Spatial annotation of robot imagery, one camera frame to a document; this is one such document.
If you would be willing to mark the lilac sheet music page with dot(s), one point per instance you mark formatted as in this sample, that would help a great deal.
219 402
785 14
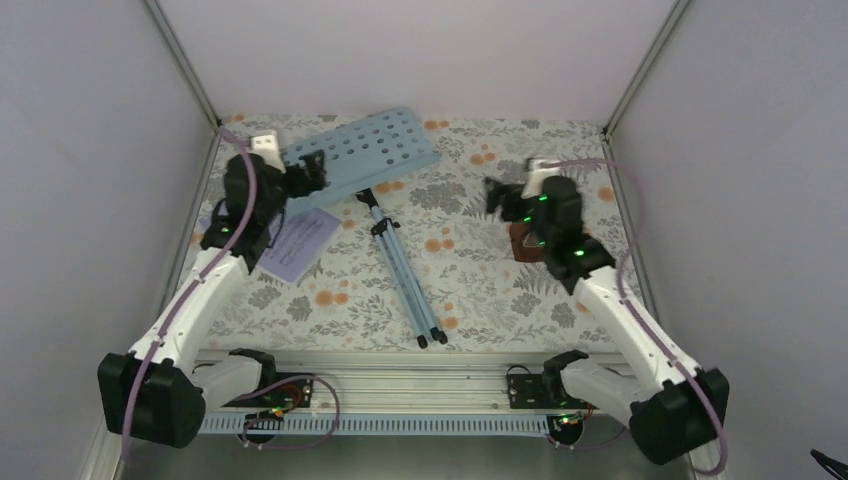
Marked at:
297 243

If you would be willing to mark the brown wooden metronome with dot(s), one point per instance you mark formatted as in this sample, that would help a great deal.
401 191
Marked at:
525 245

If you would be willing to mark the black object bottom right corner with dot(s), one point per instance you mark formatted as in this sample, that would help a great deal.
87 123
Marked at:
836 468

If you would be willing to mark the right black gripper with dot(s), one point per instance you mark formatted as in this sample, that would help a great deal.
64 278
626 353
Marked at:
495 197

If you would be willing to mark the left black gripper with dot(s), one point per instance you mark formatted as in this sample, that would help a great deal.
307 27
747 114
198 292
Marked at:
302 188

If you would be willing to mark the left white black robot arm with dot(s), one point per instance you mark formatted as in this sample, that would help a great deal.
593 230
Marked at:
155 392

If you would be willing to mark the floral patterned table mat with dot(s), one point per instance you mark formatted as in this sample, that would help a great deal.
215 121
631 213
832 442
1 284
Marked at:
345 299

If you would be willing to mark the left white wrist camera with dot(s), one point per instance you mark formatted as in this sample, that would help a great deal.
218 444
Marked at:
266 145

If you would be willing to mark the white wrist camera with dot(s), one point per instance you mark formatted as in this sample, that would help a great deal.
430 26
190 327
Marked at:
266 145
538 170

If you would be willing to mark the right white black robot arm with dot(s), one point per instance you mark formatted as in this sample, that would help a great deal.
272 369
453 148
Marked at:
671 405

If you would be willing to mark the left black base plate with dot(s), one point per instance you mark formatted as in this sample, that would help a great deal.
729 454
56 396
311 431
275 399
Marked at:
292 391

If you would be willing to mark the light blue cable duct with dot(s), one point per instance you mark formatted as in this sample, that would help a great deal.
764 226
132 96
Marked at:
520 424

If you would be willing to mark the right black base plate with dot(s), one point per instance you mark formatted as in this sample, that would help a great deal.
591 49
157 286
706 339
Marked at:
526 391

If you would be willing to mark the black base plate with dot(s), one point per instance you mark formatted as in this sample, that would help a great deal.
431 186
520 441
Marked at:
292 391
526 391

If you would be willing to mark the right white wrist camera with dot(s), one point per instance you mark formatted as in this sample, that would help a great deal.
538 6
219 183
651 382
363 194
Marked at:
538 170

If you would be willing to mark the light blue music stand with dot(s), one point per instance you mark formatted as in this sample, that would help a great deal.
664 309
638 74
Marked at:
357 157

